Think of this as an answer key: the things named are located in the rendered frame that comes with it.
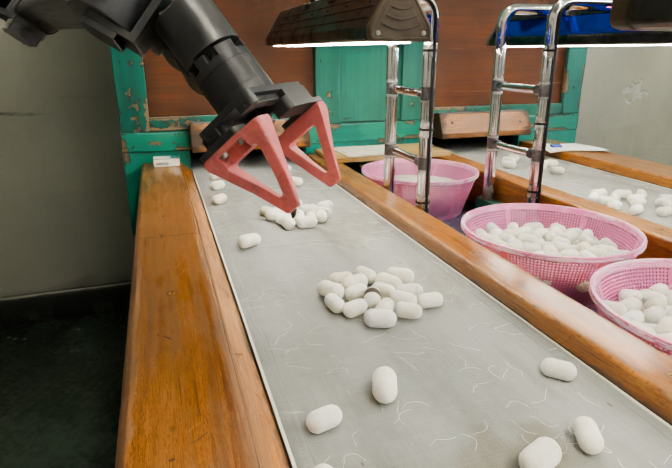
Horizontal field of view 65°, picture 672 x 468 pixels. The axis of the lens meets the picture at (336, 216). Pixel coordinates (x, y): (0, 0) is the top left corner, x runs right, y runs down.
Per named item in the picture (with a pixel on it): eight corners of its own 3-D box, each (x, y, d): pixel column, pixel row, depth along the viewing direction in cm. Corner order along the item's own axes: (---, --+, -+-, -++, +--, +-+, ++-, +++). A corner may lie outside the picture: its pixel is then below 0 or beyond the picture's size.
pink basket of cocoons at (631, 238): (582, 344, 67) (593, 274, 64) (423, 277, 87) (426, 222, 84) (665, 287, 83) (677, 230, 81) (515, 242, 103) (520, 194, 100)
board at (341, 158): (332, 163, 130) (332, 158, 130) (315, 153, 144) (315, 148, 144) (451, 155, 140) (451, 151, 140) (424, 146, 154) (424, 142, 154)
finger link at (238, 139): (254, 238, 43) (185, 146, 43) (291, 214, 50) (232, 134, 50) (312, 193, 40) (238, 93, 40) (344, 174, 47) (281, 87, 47)
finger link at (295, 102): (290, 215, 50) (230, 134, 50) (320, 196, 56) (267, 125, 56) (343, 174, 47) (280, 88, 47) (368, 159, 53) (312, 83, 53)
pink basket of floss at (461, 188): (455, 234, 108) (459, 188, 105) (340, 215, 120) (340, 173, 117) (488, 202, 130) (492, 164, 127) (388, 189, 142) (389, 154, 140)
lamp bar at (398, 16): (369, 41, 61) (371, -28, 59) (265, 45, 118) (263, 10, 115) (432, 41, 63) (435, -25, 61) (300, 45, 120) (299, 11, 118)
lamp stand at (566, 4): (530, 241, 103) (559, -7, 90) (474, 213, 121) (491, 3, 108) (608, 231, 109) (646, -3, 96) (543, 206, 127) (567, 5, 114)
